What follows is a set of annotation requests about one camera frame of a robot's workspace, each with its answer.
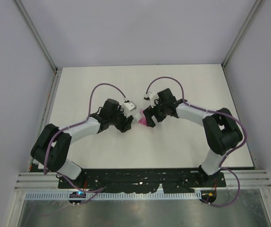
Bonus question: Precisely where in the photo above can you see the pink weekly pill organizer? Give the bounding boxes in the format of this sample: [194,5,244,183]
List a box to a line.
[138,109,147,126]

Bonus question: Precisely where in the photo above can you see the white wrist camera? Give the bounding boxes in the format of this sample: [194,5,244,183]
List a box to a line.
[144,91,159,108]
[122,101,137,117]

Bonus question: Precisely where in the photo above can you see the aluminium frame rail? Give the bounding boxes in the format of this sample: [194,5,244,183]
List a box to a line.
[14,170,271,191]

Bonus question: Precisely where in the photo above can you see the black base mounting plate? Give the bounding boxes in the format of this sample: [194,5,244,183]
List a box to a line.
[71,168,226,194]

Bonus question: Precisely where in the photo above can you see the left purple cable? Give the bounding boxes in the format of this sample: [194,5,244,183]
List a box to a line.
[42,83,128,175]

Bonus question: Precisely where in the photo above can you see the aluminium corner post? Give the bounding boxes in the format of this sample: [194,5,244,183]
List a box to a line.
[221,0,265,69]
[13,0,58,73]

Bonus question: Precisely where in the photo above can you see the white slotted cable duct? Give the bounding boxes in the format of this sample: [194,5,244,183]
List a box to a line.
[25,191,202,201]

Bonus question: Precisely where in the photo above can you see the white pill bottle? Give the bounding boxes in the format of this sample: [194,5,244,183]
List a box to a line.
[132,113,143,123]

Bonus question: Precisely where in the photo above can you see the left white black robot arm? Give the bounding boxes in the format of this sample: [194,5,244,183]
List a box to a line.
[30,99,136,188]

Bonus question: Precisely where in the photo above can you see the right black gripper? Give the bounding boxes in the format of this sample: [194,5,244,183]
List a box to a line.
[143,98,168,127]

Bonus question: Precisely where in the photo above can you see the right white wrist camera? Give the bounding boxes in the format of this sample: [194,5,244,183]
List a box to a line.
[144,91,159,108]

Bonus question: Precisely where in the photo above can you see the left side aluminium rail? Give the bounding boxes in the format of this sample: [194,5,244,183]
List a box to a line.
[28,68,61,171]

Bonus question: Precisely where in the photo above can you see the right aluminium corner post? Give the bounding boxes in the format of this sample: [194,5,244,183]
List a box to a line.
[221,0,265,69]

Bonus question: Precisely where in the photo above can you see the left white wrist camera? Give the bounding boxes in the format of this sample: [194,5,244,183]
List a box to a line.
[122,101,137,117]

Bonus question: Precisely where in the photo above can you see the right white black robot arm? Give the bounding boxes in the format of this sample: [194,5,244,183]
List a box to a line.
[143,88,243,186]

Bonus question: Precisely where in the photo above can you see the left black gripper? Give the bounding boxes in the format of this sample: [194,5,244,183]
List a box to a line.
[109,105,133,132]

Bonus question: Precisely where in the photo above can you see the left aluminium corner post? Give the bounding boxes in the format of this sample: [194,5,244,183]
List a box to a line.
[13,0,58,73]

